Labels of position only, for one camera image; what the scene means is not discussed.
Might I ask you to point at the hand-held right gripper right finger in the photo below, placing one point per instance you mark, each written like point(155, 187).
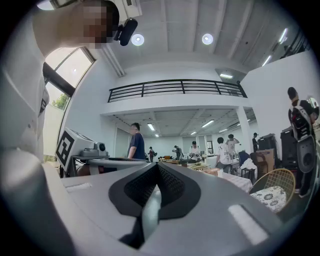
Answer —
point(215, 205)

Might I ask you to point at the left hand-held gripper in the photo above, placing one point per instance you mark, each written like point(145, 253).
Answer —
point(75, 140)

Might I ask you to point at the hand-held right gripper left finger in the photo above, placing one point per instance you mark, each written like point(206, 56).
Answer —
point(95, 200)

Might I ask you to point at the white cloth covered table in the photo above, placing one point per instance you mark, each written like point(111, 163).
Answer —
point(237, 181)

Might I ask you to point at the white cloth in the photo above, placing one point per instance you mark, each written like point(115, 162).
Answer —
point(248, 165)

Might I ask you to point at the patterned seat cushion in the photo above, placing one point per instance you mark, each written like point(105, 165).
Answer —
point(268, 197)

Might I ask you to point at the blue chair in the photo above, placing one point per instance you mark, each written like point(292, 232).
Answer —
point(243, 156)

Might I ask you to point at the dark brown chair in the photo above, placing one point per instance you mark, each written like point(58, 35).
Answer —
point(258, 166)

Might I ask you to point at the wicker chair with cushion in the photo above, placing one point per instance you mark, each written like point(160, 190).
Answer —
point(280, 177)

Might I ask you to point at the brown cardboard box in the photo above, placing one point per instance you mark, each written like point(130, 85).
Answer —
point(268, 156)

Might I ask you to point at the white square pillar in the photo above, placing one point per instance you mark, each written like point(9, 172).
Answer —
point(243, 130)

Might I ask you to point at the short black equipment case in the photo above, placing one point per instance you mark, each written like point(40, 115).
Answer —
point(267, 142)

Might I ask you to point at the tall black equipment case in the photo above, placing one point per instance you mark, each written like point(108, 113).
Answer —
point(288, 147)

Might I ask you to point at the long black balcony railing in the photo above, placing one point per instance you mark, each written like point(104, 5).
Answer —
point(183, 87)

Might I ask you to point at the large glass window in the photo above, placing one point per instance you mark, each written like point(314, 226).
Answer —
point(72, 67)

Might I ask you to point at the person's white shirt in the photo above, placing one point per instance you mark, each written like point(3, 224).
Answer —
point(17, 100)

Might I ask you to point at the round ceiling light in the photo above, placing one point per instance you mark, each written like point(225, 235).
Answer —
point(207, 39)
point(137, 39)

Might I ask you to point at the white tube ceiling lamp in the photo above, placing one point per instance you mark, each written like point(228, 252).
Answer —
point(266, 60)
point(226, 75)
point(283, 35)

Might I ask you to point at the person's head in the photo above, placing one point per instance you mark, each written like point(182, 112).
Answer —
point(62, 30)

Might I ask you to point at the white ceiling air conditioner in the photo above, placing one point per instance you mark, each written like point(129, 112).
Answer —
point(130, 11)

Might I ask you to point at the black upper walkway railing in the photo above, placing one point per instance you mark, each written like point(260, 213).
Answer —
point(298, 42)

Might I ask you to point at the black head-worn camera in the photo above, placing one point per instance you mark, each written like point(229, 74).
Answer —
point(127, 31)

